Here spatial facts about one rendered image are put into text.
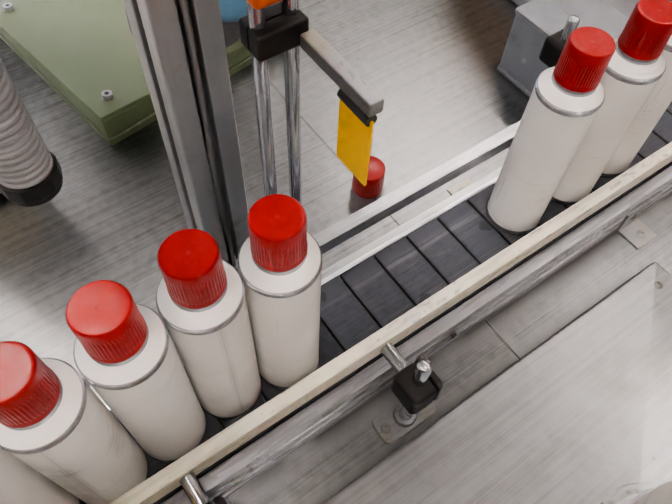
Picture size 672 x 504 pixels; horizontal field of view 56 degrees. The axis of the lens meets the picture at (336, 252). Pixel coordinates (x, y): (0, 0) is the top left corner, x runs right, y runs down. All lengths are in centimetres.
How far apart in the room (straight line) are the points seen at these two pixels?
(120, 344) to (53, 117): 50
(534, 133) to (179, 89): 27
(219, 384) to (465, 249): 27
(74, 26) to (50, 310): 37
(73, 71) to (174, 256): 48
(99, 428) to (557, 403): 35
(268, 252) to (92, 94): 44
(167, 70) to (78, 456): 23
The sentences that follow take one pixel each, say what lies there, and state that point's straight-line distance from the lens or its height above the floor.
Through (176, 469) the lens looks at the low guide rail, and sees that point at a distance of 48.
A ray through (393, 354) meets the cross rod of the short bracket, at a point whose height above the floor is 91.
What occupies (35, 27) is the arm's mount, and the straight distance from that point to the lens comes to 88.
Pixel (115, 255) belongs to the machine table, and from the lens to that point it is 66.
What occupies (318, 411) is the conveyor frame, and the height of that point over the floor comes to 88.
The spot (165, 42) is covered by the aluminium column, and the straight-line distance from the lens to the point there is 41.
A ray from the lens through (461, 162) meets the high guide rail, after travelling 55.
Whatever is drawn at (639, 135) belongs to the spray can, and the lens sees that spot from 66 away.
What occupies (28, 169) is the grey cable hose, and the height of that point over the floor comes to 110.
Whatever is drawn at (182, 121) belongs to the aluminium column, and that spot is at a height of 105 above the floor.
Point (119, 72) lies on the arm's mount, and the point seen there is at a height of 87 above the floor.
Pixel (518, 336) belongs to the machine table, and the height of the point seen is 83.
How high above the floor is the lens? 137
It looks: 58 degrees down
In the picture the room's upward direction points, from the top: 4 degrees clockwise
